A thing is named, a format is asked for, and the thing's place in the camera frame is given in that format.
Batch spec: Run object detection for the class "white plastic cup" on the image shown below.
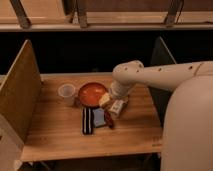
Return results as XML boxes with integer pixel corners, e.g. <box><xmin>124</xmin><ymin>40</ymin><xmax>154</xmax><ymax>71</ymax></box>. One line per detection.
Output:
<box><xmin>58</xmin><ymin>84</ymin><xmax>76</xmax><ymax>106</ymax></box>

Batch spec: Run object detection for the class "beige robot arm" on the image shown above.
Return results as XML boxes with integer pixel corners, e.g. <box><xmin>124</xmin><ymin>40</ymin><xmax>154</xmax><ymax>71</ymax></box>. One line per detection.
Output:
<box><xmin>109</xmin><ymin>60</ymin><xmax>213</xmax><ymax>171</ymax></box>

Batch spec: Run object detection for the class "wooden back shelf frame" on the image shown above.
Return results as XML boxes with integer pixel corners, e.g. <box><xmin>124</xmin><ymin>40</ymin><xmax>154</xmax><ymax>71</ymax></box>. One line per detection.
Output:
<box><xmin>0</xmin><ymin>0</ymin><xmax>213</xmax><ymax>32</ymax></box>

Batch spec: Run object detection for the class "left wooden side panel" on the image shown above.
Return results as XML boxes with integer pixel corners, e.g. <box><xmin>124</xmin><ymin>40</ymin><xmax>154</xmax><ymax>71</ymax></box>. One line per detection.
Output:
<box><xmin>0</xmin><ymin>39</ymin><xmax>43</xmax><ymax>171</ymax></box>

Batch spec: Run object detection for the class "blue sponge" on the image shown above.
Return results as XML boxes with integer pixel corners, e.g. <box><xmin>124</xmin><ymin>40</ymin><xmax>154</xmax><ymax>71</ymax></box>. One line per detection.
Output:
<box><xmin>93</xmin><ymin>108</ymin><xmax>106</xmax><ymax>127</ymax></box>

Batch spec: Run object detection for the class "orange round plate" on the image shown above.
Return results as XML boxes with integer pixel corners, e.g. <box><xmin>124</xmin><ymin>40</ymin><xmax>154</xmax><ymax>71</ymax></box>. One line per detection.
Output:
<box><xmin>78</xmin><ymin>82</ymin><xmax>107</xmax><ymax>107</ymax></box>

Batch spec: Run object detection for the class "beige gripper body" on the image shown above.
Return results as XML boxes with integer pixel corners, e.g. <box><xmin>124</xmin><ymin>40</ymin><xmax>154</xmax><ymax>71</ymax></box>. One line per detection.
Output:
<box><xmin>109</xmin><ymin>81</ymin><xmax>128</xmax><ymax>99</ymax></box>

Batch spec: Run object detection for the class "right dark side panel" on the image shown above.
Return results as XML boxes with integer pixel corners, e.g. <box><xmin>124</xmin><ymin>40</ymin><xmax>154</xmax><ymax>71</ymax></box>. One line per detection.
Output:
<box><xmin>149</xmin><ymin>36</ymin><xmax>178</xmax><ymax>128</ymax></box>

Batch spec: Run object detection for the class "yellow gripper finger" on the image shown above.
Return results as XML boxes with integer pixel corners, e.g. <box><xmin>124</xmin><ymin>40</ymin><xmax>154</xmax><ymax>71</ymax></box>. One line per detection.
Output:
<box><xmin>99</xmin><ymin>93</ymin><xmax>112</xmax><ymax>107</ymax></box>

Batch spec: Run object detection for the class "dark red pepper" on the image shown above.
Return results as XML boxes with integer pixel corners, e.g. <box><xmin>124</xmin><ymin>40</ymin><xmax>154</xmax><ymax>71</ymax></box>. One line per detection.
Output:
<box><xmin>104</xmin><ymin>111</ymin><xmax>114</xmax><ymax>129</ymax></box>

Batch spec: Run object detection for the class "white bottle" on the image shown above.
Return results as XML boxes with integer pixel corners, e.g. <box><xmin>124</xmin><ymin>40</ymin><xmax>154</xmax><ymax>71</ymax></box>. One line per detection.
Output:
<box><xmin>109</xmin><ymin>97</ymin><xmax>129</xmax><ymax>117</ymax></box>

